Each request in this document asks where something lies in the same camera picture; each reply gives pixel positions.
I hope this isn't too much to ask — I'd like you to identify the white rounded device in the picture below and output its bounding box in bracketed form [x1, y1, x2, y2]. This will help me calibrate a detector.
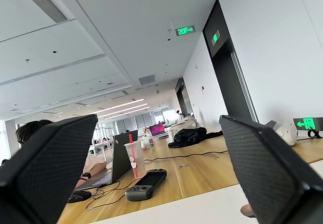
[264, 120, 299, 146]

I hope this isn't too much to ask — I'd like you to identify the green exit arrow sign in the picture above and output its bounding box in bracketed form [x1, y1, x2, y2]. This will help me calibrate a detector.
[293, 117, 323, 138]

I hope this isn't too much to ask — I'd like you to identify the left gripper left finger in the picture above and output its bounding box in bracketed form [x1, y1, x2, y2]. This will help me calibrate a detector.
[0, 114, 98, 224]

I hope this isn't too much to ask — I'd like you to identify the black jacket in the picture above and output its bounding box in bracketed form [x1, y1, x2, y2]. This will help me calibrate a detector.
[168, 127, 224, 149]

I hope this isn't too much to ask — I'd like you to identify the green hanging floor sign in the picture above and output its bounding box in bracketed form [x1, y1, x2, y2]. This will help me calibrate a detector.
[176, 25, 196, 36]

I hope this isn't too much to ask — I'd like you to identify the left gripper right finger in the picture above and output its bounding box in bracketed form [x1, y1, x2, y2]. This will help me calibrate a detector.
[219, 115, 323, 224]

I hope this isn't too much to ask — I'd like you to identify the laptop with pink screen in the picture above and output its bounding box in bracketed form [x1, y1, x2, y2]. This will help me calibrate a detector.
[149, 123, 169, 137]

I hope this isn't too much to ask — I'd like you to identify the clear plastic cup red straw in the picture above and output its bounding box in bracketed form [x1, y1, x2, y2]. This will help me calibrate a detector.
[123, 133, 146, 179]

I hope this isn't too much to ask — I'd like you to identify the black computer mouse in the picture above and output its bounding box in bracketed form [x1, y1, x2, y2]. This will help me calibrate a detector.
[67, 190, 92, 204]

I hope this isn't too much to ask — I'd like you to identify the dark grey laptop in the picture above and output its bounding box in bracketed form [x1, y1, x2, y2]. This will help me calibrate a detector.
[73, 130, 139, 191]

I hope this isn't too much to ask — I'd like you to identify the grey handheld game console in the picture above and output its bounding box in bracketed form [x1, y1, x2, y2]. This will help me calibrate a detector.
[125, 169, 168, 202]

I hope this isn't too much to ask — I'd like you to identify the person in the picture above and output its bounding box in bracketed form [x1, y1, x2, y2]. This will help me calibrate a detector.
[1, 119, 107, 188]

